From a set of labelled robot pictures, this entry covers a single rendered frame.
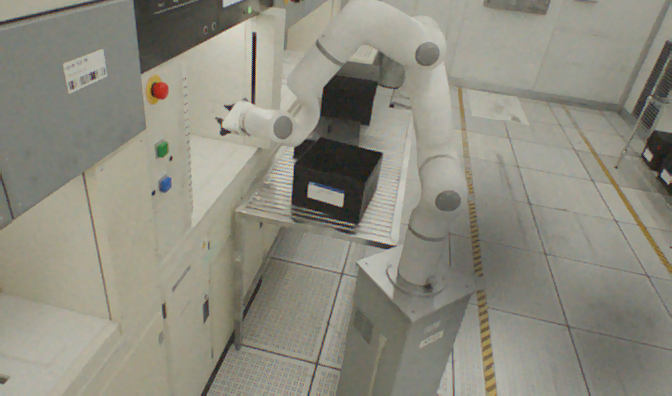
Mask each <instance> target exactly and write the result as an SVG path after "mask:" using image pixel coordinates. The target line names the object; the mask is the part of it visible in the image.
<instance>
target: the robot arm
mask: <svg viewBox="0 0 672 396"><path fill-rule="evenodd" d="M362 45H368V46H371V47H372V48H374V49H377V50H378V51H380V52H382V53H383V54H385V55H386V56H388V57H389V58H391V59H392V60H394V61H397V63H398V64H400V65H403V66H404V69H405V74H406V80H407V86H408V92H409V98H410V104H411V110H412V116H413V123H414V129H415V135H416V149H417V170H418V176H420V181H421V188H422V194H421V200H420V203H418V204H417V205H416V206H414V208H413V210H412V212H411V215H410V219H409V223H408V227H407V232H406V236H405V240H404V245H403V250H402V254H400V255H396V256H394V257H392V258H391V259H390V260H389V262H388V264H387V270H386V271H387V276H388V278H389V280H390V281H391V282H392V283H393V284H394V285H396V287H397V288H398V289H400V290H401V291H403V292H405V293H408V294H410V295H415V296H422V297H424V296H433V295H436V294H438V293H440V292H441V291H442V290H443V289H444V287H445V284H446V276H445V273H444V271H443V269H442V268H441V267H440V266H439V264H440V260H441V257H442V254H443V250H444V247H445V242H446V239H447V236H448V232H449V229H450V226H451V222H452V220H453V219H456V218H457V217H458V216H459V215H460V214H461V213H462V212H463V211H464V209H465V207H466V202H467V197H468V188H467V182H466V179H465V176H464V174H463V171H462V168H461V164H460V161H459V157H458V154H457V150H456V145H454V139H455V136H453V122H452V112H451V102H450V94H449V88H448V81H447V76H446V71H445V65H444V58H445V55H446V50H447V44H446V39H445V37H444V35H443V33H442V32H441V30H440V27H439V26H438V24H437V23H436V22H435V21H434V20H433V19H432V18H430V17H426V16H415V17H413V18H412V17H409V16H407V15H405V14H404V13H402V12H400V11H399V10H397V8H395V7H393V6H390V5H388V4H386V3H384V2H381V1H378V0H352V1H350V2H349V3H347V4H346V5H345V7H344V8H343V9H342V10H341V11H340V12H339V13H338V15H337V16H336V17H334V18H333V19H332V21H331V22H330V24H329V25H328V26H327V28H326V29H325V30H324V31H323V33H322V34H321V35H320V36H319V37H318V39H317V40H315V42H314V43H313V44H312V46H311V47H310V48H309V49H308V51H307V52H306V53H305V54H304V56H303V57H302V58H301V59H300V62H299V63H298V64H297V65H296V67H294V68H293V69H292V70H291V72H290V73H289V75H288V77H287V86H288V88H289V90H290V91H291V92H292V93H293V94H295V95H296V96H297V97H298V98H299V100H300V101H301V102H302V103H303V104H302V108H301V110H300V112H299V113H298V115H297V116H296V117H295V118H294V117H292V116H291V115H290V114H289V113H287V112H285V111H279V110H274V109H267V108H261V107H256V106H255V105H252V104H249V102H248V99H247V98H246V97H244V98H243V99H242V100H240V102H238V103H237V104H232V105H224V106H223V107H224V108H225V109H227V110H228V111H229V114H228V115H227V117H226V118H225V119H222V118H221V117H215V119H216V120H218V121H217V123H218V124H219V125H221V128H220V129H221V130H220V135H221V136H225V135H227V134H231V135H235V136H248V137H250V136H255V137H259V138H263V139H266V140H270V141H275V143H278V144H281V145H283V146H286V147H290V148H294V147H297V146H299V145H300V144H301V143H302V142H303V140H304V139H305V138H306V137H307V136H308V135H309V134H310V133H311V131H312V130H313V129H314V127H316V126H317V124H318V121H319V117H320V106H319V92H320V91H321V89H322V88H323V87H324V86H325V85H326V84H327V83H328V82H329V81H330V80H331V77H332V76H333V75H334V74H335V73H337V72H338V71H339V70H340V69H341V68H342V66H343V65H344V64H345V63H346V62H347V61H348V59H349V58H350V56H351V55H352V54H353V53H354V52H355V51H357V50H358V49H359V47H361V46H362Z"/></svg>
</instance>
